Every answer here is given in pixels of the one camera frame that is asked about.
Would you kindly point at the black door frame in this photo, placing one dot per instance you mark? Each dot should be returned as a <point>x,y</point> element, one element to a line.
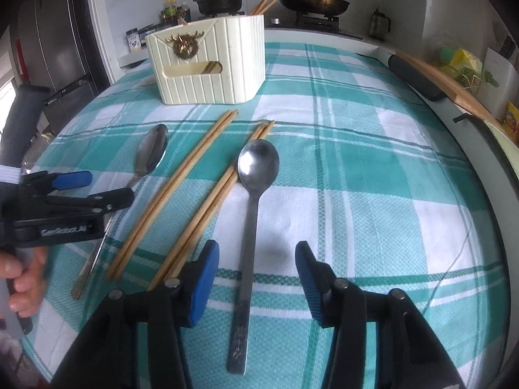
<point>91,28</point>

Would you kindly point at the teal plaid tablecloth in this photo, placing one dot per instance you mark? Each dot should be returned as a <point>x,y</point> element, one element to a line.
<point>344,170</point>

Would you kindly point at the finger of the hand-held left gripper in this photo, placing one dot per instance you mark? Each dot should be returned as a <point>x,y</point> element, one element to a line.
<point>113,199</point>
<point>75,180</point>

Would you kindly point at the cream ribbed utensil holder box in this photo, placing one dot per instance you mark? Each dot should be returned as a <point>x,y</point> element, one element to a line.
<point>211,85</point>

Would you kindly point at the black glass gas hob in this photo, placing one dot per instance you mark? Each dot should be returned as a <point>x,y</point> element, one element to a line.
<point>324,24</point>

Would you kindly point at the wooden cutting board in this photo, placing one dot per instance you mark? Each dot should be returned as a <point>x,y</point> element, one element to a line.
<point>454,85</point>

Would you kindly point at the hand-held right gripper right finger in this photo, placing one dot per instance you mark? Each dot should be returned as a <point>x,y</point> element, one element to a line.
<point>310,283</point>

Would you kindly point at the black padded roll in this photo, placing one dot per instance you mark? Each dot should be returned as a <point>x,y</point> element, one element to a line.
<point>413,77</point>

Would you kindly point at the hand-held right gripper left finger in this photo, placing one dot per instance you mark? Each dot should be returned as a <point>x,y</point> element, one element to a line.
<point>202,283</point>

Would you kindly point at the black clay pot red lid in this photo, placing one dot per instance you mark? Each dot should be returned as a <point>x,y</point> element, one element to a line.
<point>219,2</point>

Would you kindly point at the red hanging item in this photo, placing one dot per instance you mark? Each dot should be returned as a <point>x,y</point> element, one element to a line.
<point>21,58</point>

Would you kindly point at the yellow printed box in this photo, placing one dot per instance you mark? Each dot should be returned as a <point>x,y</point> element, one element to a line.
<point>511,121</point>

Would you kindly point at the person's left hand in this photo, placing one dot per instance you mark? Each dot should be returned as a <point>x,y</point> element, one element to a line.
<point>28,287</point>

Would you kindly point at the grey refrigerator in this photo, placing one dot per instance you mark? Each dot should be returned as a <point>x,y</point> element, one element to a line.
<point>48,28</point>

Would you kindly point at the glass french press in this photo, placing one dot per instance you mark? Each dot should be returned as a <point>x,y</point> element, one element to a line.
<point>379,24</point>

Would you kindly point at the dark sauce bottle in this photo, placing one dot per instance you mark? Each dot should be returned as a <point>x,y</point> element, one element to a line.
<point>184,12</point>

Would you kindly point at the yellow green plastic bag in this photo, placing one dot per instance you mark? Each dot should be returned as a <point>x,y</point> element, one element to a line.
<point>462,63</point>

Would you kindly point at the yellow cap condiment bottle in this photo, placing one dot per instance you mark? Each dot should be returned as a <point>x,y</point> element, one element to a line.
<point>170,10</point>

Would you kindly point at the white knife block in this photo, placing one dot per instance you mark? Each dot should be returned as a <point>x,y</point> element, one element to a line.
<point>500,81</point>

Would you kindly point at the clear spice jar black lid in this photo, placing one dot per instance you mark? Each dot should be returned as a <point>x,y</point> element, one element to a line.
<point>144,34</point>
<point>133,40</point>

